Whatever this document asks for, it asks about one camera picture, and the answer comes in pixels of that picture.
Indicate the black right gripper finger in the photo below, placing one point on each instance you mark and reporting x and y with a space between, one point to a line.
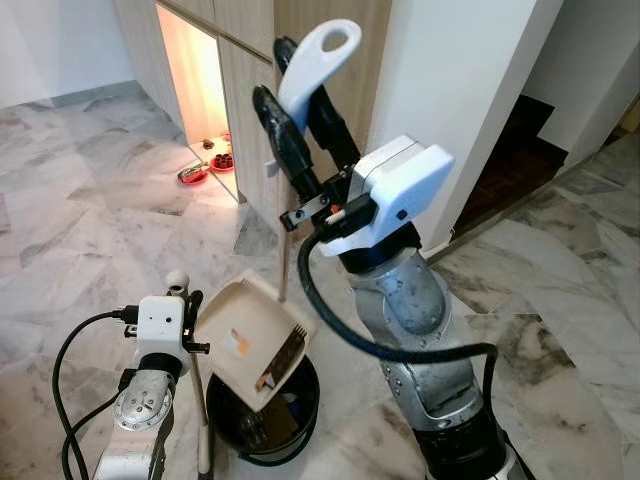
285 145
335 135

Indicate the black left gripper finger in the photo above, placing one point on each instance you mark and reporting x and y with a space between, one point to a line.
194 305

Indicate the wooden broom with white knob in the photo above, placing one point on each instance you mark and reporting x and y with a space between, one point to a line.
178 282

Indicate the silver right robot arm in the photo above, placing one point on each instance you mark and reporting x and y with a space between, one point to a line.
420 320

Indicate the small dark cup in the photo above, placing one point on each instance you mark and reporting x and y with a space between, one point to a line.
206 144

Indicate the dark brown scrap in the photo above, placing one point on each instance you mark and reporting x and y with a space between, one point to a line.
280 368

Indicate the light wood panel cabinet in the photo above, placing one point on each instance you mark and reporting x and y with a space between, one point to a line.
240 30

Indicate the dark wooden stairs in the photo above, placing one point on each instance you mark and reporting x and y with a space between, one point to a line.
510 160

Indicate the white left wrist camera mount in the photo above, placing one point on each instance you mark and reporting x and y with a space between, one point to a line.
162 325

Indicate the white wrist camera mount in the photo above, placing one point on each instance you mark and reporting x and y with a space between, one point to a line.
400 190
162 325

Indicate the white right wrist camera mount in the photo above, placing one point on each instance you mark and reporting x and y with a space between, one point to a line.
400 190

